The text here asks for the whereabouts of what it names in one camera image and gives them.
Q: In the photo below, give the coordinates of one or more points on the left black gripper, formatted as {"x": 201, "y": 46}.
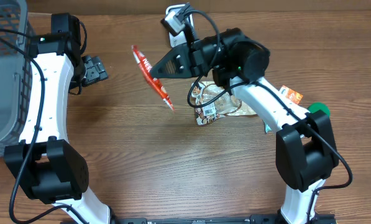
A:
{"x": 94, "y": 71}

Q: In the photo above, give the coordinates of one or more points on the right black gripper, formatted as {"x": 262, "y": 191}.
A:
{"x": 196, "y": 62}

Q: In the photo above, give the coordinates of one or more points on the red Nescafe stick sachet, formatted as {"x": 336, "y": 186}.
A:
{"x": 155, "y": 83}

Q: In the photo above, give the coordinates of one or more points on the brown cookie bag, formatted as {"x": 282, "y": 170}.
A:
{"x": 227, "y": 105}

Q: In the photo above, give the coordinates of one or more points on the green wet wipes pack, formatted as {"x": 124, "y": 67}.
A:
{"x": 267, "y": 128}

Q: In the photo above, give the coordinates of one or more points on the orange tissue pack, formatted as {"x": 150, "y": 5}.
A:
{"x": 292, "y": 95}

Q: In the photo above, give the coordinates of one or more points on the green lid jar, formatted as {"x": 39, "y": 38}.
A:
{"x": 314, "y": 107}

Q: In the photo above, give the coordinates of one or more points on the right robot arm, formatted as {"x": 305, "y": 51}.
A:
{"x": 306, "y": 150}

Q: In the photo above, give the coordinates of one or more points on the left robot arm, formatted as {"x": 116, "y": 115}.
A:
{"x": 45, "y": 166}

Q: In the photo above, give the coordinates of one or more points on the white barcode scanner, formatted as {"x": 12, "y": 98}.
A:
{"x": 180, "y": 38}

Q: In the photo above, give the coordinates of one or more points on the grey plastic mesh basket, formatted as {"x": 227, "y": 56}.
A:
{"x": 15, "y": 75}

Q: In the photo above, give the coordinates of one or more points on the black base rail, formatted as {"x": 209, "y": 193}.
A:
{"x": 253, "y": 219}

